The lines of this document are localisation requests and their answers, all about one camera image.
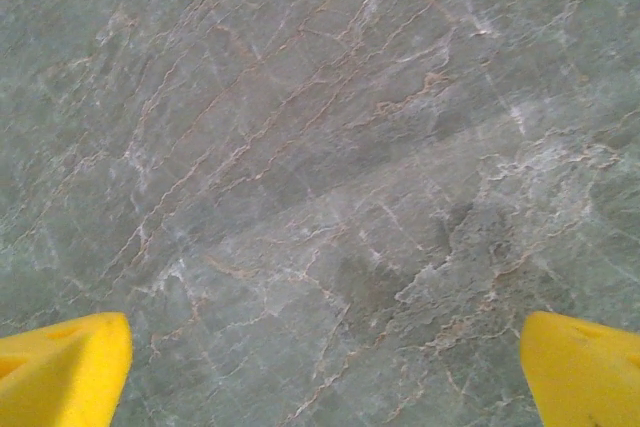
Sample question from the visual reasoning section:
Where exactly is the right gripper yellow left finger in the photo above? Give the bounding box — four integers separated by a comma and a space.
0, 310, 134, 427

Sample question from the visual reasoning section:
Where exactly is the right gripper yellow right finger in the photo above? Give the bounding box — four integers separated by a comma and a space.
519, 310, 640, 427

